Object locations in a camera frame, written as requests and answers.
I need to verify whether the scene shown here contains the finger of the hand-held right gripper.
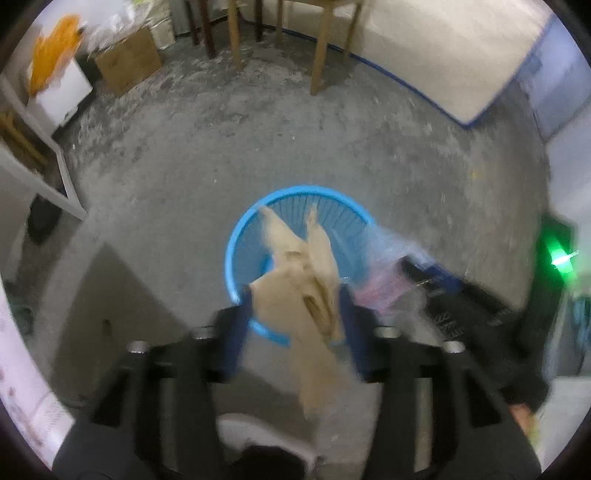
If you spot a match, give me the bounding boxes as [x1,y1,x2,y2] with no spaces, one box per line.
[399,257,462,297]

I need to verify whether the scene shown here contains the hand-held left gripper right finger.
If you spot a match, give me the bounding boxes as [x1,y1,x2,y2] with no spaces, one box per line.
[339,286,541,480]

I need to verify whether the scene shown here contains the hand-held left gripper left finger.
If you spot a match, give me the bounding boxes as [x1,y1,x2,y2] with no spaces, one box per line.
[60,293,254,480]

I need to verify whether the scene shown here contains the clear plastic bag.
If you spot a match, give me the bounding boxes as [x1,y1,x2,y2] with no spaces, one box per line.
[353,224,444,319]

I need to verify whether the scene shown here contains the blue plastic wastebasket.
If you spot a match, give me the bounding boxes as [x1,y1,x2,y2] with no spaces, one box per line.
[225,186,377,348]

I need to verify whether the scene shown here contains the person's white shoe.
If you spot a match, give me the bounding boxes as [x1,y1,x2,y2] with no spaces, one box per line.
[217,413,319,480]

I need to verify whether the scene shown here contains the person's black pants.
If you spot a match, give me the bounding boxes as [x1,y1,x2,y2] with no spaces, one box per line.
[235,445,315,480]

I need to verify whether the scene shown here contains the table with floral tablecloth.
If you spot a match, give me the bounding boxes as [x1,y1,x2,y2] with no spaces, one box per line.
[0,286,77,457]

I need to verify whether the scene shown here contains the black cloth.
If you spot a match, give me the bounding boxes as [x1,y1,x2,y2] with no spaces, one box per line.
[28,196,63,245]

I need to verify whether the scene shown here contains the white mattress with blue edge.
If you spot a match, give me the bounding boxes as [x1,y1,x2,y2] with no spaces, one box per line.
[240,0,555,125]

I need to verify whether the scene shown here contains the wooden top side table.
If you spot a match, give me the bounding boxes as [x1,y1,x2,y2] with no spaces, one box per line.
[0,76,88,220]

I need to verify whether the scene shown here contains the wooden chair with dark seat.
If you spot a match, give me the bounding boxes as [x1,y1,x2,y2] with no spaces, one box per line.
[226,0,365,95]

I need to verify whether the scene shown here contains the white board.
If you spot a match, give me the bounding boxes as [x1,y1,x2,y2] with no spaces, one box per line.
[25,60,93,134]

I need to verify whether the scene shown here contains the cardboard box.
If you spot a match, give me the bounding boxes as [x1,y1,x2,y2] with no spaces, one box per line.
[95,28,162,95]

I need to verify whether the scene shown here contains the dark wooden stool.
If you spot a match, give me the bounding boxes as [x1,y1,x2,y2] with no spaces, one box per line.
[185,0,264,58]

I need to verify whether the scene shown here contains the orange plastic bag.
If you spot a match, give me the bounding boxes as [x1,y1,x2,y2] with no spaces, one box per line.
[30,15,84,93]

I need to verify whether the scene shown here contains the pile of clear plastic bags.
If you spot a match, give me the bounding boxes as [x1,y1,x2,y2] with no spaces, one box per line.
[83,0,153,51]

